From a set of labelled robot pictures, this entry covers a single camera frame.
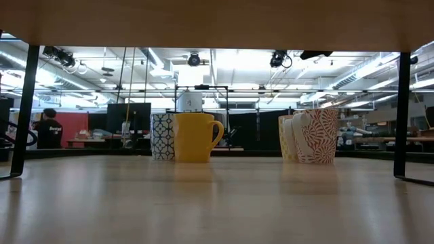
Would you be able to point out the yellow ceramic mug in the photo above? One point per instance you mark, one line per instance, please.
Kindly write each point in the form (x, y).
(193, 139)

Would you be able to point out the blue tile patterned mug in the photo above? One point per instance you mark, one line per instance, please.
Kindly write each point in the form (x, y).
(162, 135)

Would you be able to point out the yellow patterned mug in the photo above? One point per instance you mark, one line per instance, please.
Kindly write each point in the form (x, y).
(282, 149)

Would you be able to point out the red floral patterned mug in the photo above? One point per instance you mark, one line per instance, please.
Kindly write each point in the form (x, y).
(322, 139)

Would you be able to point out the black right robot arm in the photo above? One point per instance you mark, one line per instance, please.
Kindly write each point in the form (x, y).
(315, 53)

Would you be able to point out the white cylindrical tank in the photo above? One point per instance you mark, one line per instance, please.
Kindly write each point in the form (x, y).
(190, 101)

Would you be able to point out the black horizontal gantry bar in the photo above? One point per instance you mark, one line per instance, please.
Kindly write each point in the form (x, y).
(237, 91)

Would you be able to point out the black round ceiling device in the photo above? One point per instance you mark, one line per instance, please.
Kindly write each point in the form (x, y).
(194, 59)

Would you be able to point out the black computer monitor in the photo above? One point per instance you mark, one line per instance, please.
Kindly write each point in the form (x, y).
(135, 117)

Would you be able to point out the wooden riser shelf black legs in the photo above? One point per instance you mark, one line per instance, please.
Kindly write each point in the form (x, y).
(217, 23)

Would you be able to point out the thin black slanted pole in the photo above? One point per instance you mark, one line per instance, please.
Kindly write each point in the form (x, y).
(121, 74)

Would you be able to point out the background office desk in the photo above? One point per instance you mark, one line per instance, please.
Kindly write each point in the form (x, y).
(101, 140)

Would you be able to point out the cluttered background workbench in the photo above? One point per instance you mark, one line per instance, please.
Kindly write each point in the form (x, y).
(352, 139)

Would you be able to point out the red partition panel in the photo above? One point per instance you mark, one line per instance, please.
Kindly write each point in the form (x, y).
(73, 130)

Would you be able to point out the person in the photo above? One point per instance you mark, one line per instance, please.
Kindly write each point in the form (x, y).
(50, 133)

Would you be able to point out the thin black rectangular frame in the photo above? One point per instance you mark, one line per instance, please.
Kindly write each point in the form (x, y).
(201, 87)

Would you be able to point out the black aluminium table frame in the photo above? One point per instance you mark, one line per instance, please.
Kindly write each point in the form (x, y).
(251, 153)

